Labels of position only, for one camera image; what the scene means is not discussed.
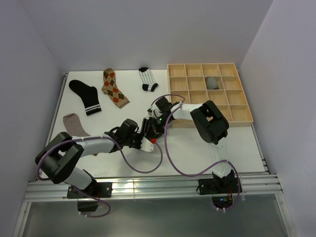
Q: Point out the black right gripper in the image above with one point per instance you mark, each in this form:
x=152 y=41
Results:
x=157 y=136

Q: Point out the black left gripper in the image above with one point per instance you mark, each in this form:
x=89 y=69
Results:
x=140 y=137

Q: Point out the black pinstriped sock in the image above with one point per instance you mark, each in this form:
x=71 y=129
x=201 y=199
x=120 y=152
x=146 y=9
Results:
x=152 y=128

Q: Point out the grey sock with black stripes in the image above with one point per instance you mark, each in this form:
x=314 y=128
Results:
x=211 y=83

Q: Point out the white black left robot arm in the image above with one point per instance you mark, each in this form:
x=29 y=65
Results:
x=59 y=158

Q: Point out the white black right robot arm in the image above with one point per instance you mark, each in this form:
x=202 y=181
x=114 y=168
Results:
x=211 y=125

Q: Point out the white sock black toe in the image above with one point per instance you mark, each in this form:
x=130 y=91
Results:
x=148 y=81

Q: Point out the brown orange argyle sock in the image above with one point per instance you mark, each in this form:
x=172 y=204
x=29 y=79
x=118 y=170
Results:
x=110 y=88

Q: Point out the taupe sock red stripes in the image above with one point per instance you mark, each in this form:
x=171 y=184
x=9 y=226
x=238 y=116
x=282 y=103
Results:
x=73 y=125

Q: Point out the black sock white stripes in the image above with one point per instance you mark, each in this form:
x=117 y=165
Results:
x=88 y=95

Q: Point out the wooden compartment tray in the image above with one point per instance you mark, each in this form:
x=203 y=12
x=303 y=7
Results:
x=188 y=80

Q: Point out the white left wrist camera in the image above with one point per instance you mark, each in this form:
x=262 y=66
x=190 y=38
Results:
x=147 y=146

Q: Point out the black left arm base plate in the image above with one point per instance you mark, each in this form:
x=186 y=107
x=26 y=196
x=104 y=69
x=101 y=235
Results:
x=97 y=190

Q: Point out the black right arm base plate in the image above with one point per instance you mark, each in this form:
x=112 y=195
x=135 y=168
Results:
x=212 y=186

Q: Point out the black box under rail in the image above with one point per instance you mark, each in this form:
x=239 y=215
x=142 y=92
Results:
x=87 y=206

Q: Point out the aluminium table edge rail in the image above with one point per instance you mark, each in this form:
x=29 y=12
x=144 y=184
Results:
x=151 y=187

